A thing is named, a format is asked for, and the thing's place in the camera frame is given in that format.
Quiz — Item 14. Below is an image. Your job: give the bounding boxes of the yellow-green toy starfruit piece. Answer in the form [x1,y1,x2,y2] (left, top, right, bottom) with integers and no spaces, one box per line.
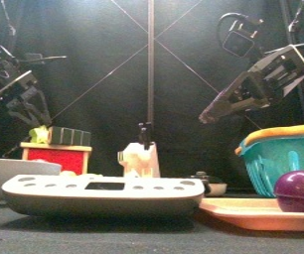
[28,125,52,145]

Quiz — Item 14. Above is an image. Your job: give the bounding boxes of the wooden drawer with red front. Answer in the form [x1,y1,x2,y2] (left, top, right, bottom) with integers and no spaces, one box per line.
[20,141,93,176]

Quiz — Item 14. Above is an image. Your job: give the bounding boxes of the black ribbed toy block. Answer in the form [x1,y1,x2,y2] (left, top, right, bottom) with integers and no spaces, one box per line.
[48,125,92,147]

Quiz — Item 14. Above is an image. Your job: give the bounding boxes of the teal plastic basket orange rim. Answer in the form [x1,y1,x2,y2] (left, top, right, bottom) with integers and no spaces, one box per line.
[232,123,304,198]

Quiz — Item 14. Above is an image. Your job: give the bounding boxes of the black toy utensil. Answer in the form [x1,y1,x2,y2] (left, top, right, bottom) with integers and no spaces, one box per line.
[136,121,155,151]

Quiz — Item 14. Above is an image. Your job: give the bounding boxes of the white toy fork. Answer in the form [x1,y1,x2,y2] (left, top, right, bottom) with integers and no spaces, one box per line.
[116,151,128,169]

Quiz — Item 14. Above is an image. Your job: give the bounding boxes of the black toy frying pan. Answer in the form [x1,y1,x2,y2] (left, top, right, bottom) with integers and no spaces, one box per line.
[188,171,228,198]

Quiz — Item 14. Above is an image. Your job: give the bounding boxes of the white toy utensil holder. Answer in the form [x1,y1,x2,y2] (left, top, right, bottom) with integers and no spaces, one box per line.
[121,141,161,179]

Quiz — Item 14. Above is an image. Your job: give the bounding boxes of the purple toy ball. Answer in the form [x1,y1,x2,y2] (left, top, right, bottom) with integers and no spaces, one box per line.
[273,170,304,213]

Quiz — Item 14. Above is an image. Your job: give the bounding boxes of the white toy kitchen scale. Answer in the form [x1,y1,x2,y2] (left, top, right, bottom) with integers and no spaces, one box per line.
[0,173,207,220]

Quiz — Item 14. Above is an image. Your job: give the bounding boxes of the pink plastic tray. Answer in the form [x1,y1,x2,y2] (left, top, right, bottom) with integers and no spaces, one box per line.
[198,196,304,232]

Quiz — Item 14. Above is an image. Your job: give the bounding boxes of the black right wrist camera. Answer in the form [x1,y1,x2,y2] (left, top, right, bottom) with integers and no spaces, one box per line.
[216,12,266,60]

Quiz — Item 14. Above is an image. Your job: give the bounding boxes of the dark vertical frame pole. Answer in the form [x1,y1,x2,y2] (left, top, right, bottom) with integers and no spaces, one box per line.
[147,0,155,125]

